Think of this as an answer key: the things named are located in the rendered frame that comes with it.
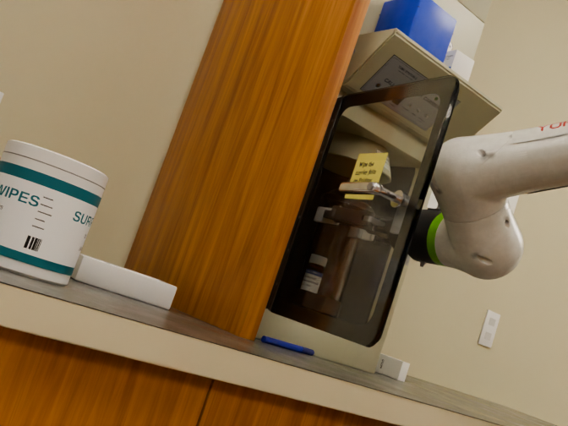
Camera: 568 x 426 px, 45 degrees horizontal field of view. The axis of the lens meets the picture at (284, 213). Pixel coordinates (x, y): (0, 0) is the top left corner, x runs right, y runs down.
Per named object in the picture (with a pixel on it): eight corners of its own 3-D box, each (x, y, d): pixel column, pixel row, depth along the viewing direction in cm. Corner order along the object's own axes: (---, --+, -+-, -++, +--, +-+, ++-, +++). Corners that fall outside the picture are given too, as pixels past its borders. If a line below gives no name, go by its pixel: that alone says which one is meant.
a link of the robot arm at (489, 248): (505, 298, 104) (545, 259, 109) (483, 228, 99) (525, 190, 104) (434, 283, 115) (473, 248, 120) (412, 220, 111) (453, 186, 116)
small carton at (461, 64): (429, 80, 134) (439, 52, 134) (447, 92, 136) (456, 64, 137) (447, 78, 129) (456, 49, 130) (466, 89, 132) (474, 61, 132)
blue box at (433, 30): (368, 45, 127) (383, 1, 128) (403, 69, 132) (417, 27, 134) (407, 38, 119) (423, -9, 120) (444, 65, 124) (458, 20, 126)
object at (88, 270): (65, 273, 117) (73, 250, 117) (152, 301, 123) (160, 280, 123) (73, 280, 106) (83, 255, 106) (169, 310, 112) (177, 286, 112)
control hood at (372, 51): (333, 84, 124) (351, 35, 125) (444, 154, 142) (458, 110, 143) (377, 80, 114) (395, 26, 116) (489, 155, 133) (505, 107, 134)
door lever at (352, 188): (361, 206, 104) (367, 190, 105) (401, 208, 96) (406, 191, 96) (334, 193, 102) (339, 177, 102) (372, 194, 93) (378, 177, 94)
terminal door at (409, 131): (269, 311, 118) (341, 97, 123) (375, 350, 91) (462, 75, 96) (264, 310, 117) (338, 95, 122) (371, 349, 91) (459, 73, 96)
